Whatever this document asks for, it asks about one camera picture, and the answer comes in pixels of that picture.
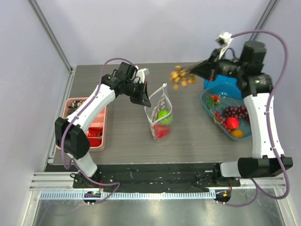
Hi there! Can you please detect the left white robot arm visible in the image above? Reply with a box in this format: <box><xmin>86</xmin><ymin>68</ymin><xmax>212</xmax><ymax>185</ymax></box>
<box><xmin>55</xmin><ymin>61</ymin><xmax>151</xmax><ymax>188</ymax></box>

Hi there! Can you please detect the clear zip top bag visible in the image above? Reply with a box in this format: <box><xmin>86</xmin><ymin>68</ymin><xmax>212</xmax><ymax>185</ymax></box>
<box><xmin>144</xmin><ymin>83</ymin><xmax>173</xmax><ymax>141</ymax></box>

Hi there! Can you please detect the blue transparent plastic container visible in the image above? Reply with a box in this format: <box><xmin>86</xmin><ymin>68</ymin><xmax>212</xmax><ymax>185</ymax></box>
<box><xmin>200</xmin><ymin>82</ymin><xmax>252</xmax><ymax>141</ymax></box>

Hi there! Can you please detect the red toy in tray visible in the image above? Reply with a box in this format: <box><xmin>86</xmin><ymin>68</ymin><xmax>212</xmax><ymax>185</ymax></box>
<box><xmin>88</xmin><ymin>137</ymin><xmax>102</xmax><ymax>148</ymax></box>

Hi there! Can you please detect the right aluminium frame post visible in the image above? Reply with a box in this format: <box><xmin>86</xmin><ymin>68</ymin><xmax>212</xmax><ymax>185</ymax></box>
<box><xmin>254</xmin><ymin>0</ymin><xmax>280</xmax><ymax>30</ymax></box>

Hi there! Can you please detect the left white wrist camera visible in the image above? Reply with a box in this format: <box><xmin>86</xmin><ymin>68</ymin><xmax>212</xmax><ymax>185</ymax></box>
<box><xmin>134</xmin><ymin>68</ymin><xmax>150</xmax><ymax>83</ymax></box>

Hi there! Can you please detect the red toy teeth piece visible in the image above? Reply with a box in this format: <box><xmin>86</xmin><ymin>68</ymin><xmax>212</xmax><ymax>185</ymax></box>
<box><xmin>86</xmin><ymin>127</ymin><xmax>103</xmax><ymax>137</ymax></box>

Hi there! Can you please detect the blue folded cloth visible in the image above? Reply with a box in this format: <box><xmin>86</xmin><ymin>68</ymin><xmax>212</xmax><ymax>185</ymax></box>
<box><xmin>204</xmin><ymin>75</ymin><xmax>242</xmax><ymax>99</ymax></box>

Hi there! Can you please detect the red apple toy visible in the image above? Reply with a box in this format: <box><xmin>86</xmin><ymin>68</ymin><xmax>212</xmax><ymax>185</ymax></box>
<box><xmin>154</xmin><ymin>124</ymin><xmax>170</xmax><ymax>139</ymax></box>

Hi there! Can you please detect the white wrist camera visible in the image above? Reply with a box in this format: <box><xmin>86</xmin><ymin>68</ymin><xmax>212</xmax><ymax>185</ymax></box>
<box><xmin>134</xmin><ymin>68</ymin><xmax>150</xmax><ymax>83</ymax></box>
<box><xmin>215</xmin><ymin>32</ymin><xmax>233</xmax><ymax>59</ymax></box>

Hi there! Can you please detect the dark purple grape bunch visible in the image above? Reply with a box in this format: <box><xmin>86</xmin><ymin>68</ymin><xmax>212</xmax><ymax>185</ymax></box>
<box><xmin>223</xmin><ymin>105</ymin><xmax>250</xmax><ymax>123</ymax></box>

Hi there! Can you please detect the green watermelon ball toy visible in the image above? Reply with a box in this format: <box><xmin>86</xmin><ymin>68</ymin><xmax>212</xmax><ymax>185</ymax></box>
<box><xmin>158</xmin><ymin>109</ymin><xmax>173</xmax><ymax>125</ymax></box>

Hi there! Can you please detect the pink compartment tray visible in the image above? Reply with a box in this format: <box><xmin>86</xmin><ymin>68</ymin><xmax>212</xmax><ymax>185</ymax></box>
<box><xmin>55</xmin><ymin>97</ymin><xmax>108</xmax><ymax>152</ymax></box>

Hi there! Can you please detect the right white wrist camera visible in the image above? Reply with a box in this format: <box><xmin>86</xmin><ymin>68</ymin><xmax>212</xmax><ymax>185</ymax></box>
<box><xmin>215</xmin><ymin>32</ymin><xmax>233</xmax><ymax>59</ymax></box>

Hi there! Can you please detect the aluminium frame post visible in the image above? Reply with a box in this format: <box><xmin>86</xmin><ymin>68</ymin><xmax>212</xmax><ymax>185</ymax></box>
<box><xmin>254</xmin><ymin>0</ymin><xmax>280</xmax><ymax>30</ymax></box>
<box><xmin>27</xmin><ymin>0</ymin><xmax>73</xmax><ymax>73</ymax></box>

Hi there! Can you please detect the left aluminium frame post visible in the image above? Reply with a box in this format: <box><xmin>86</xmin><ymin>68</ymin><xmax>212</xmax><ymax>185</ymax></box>
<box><xmin>27</xmin><ymin>0</ymin><xmax>73</xmax><ymax>73</ymax></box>

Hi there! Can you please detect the yellow-brown longan bunch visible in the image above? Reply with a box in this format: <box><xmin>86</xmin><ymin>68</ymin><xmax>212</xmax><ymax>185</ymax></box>
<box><xmin>169</xmin><ymin>61</ymin><xmax>205</xmax><ymax>90</ymax></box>

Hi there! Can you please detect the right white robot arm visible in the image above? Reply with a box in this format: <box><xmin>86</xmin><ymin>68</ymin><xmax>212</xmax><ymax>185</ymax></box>
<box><xmin>192</xmin><ymin>41</ymin><xmax>293</xmax><ymax>186</ymax></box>

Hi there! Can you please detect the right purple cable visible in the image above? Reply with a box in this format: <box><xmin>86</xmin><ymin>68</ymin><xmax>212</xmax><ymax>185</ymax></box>
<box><xmin>223</xmin><ymin>30</ymin><xmax>290</xmax><ymax>207</ymax></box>

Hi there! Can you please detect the white slotted cable duct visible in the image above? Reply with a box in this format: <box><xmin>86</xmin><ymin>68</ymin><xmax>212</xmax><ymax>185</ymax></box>
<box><xmin>40</xmin><ymin>190</ymin><xmax>216</xmax><ymax>200</ymax></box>

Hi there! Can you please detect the small red grape sprig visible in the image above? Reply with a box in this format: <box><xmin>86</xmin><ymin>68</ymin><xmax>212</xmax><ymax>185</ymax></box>
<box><xmin>212</xmin><ymin>111</ymin><xmax>230</xmax><ymax>132</ymax></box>

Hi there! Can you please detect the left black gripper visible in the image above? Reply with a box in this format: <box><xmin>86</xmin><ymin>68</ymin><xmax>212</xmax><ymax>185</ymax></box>
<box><xmin>124</xmin><ymin>81</ymin><xmax>151</xmax><ymax>107</ymax></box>

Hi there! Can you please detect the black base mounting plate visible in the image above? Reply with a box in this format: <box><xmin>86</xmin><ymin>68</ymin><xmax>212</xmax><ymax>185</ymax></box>
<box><xmin>72</xmin><ymin>162</ymin><xmax>241</xmax><ymax>193</ymax></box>

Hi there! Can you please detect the red textured ball fruit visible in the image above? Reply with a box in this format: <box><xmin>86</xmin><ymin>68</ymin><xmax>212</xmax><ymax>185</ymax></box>
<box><xmin>225</xmin><ymin>117</ymin><xmax>240</xmax><ymax>130</ymax></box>

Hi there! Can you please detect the orange toy fruit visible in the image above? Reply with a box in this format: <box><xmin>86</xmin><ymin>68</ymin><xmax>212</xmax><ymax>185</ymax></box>
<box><xmin>230</xmin><ymin>129</ymin><xmax>244</xmax><ymax>139</ymax></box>

